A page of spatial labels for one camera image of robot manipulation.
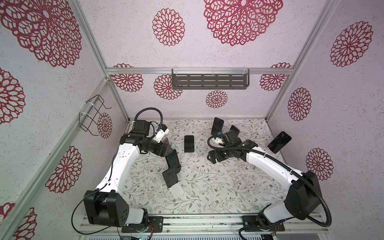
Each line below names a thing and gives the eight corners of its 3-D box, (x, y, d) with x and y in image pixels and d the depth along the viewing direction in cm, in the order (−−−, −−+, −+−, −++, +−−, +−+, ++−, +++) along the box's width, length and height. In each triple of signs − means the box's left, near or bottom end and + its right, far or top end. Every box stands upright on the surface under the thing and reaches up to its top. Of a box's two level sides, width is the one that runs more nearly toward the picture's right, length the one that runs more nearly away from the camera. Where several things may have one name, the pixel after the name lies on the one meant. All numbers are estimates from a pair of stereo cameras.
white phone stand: (174, 199, 83) (174, 198, 82) (169, 189, 87) (168, 188, 85) (184, 193, 86) (184, 191, 84) (179, 183, 89) (179, 182, 87)
